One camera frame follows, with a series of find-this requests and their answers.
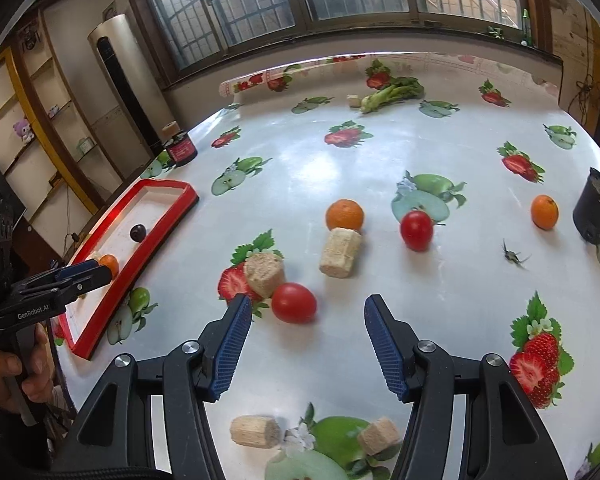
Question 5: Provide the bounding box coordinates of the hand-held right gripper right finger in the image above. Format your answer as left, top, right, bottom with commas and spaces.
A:
363, 294, 568, 480

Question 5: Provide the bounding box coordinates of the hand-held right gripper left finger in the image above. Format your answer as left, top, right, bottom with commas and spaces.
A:
52, 294, 253, 480

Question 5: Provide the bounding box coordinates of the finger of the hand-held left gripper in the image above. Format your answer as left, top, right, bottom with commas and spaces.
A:
25, 266, 115, 312
10, 259, 103, 297

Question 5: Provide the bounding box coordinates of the red tray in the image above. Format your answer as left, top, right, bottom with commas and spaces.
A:
55, 178, 200, 361

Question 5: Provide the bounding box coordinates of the red tomato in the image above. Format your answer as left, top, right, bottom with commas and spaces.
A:
271, 282, 318, 324
400, 210, 435, 253

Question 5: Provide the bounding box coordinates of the person's left hand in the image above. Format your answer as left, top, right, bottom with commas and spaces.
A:
0, 325, 55, 426

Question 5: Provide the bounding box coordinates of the wooden shelf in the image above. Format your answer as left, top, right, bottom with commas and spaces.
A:
0, 45, 106, 271

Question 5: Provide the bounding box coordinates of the purple plush toy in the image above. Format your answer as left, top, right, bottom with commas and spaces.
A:
13, 117, 35, 144

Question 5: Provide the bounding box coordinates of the red jar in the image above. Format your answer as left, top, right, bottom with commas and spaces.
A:
165, 131, 199, 167

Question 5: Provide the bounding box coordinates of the green tomato stem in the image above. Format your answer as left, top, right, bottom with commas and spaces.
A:
501, 239, 532, 269

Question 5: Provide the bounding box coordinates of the fruit print tablecloth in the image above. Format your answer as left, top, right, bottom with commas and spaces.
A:
50, 51, 600, 480

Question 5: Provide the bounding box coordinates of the tower air conditioner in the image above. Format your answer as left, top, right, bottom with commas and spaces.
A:
87, 15, 176, 156

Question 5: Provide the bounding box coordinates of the black pot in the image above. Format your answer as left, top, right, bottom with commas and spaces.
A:
572, 162, 600, 246

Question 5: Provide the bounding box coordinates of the leafy green vegetable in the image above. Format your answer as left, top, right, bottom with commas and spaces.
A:
360, 76, 425, 114

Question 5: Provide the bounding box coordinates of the barred window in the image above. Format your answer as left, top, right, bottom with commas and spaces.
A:
117, 0, 553, 91

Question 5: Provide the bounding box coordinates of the black cable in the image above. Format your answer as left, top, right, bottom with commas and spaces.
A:
570, 10, 600, 126

